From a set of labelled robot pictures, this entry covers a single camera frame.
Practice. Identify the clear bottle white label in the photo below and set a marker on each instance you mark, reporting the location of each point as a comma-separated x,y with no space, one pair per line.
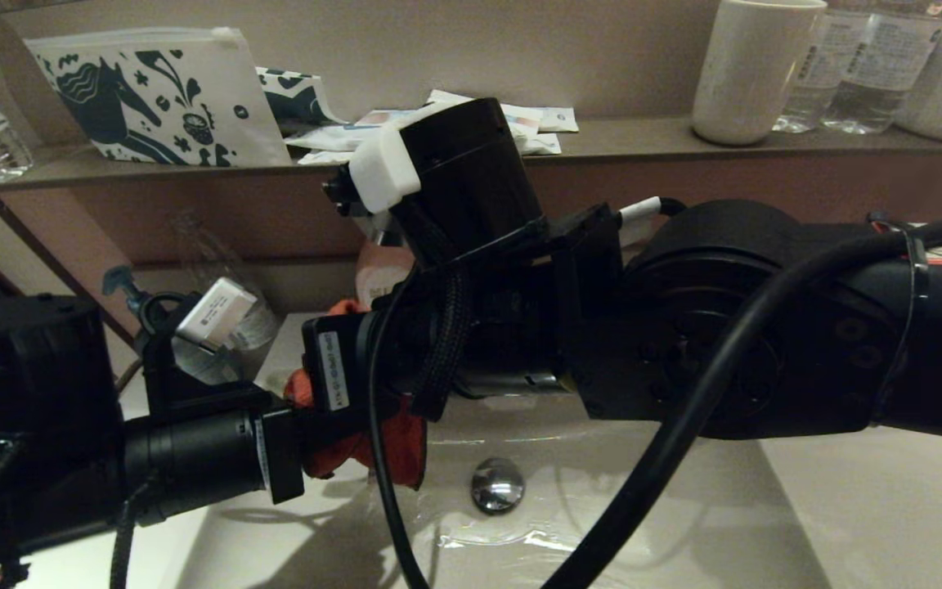
209,245

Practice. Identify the red microfibre cleaning cloth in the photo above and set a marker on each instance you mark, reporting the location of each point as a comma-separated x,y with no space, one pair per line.
393,450

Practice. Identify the small horse print pouch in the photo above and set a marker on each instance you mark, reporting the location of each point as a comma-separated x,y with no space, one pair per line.
295,96

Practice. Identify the pale sachet orange print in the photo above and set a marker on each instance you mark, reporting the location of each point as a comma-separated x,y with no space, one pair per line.
385,117

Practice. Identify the brown wall shelf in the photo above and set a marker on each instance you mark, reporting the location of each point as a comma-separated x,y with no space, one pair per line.
684,139

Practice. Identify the long white sachet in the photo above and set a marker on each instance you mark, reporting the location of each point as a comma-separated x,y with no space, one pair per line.
332,137

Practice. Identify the pink soap pump bottle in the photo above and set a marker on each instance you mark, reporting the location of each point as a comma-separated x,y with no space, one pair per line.
381,274

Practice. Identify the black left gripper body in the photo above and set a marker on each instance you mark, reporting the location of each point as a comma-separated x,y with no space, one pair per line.
201,462

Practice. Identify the white sink basin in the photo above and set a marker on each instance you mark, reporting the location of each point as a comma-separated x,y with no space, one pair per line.
724,523

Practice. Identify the chrome sink drain stopper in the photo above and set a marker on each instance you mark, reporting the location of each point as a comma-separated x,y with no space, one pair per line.
498,484

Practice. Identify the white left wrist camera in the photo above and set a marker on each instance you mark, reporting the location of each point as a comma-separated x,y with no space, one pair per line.
216,315

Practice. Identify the dark green pump bottle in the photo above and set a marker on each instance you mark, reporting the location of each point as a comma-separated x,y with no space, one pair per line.
123,282

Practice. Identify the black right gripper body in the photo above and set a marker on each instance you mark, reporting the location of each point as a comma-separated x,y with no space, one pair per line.
340,360

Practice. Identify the white sachet blue print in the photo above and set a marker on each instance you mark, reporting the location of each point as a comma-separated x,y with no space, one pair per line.
524,119

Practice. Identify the flat white sachet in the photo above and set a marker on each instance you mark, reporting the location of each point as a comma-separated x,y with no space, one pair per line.
543,146

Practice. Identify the small white sachet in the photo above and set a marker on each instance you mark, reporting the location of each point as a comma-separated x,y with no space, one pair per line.
559,119

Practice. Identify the tall white cup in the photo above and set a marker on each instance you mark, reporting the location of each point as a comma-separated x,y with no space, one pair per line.
749,74

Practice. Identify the clear plastic water bottle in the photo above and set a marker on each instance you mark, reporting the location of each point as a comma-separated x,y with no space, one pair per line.
881,74
816,74

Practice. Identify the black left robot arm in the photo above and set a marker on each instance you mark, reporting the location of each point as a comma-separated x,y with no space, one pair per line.
29,409

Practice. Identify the large horse print pouch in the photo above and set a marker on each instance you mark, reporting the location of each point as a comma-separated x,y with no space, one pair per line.
148,98

